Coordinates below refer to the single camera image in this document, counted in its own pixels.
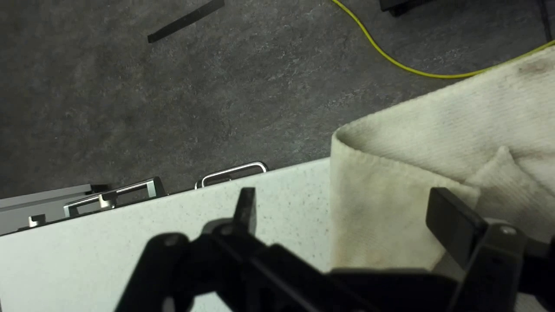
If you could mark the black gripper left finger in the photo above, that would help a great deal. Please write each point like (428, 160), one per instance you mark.
(243, 243)

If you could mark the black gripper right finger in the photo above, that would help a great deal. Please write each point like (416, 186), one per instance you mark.
(491, 260)

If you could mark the stained beige towel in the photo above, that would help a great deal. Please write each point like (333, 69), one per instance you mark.
(404, 149)

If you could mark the black floor tape strip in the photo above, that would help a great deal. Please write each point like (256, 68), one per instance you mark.
(184, 21)

